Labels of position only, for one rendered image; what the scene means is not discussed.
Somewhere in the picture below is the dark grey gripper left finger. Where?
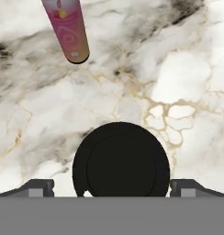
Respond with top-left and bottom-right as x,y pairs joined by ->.
0,179 -> 55,198

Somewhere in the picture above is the pink drink can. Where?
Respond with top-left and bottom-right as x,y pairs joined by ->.
40,0 -> 91,65

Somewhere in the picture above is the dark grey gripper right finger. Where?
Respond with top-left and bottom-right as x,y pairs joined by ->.
170,178 -> 224,198

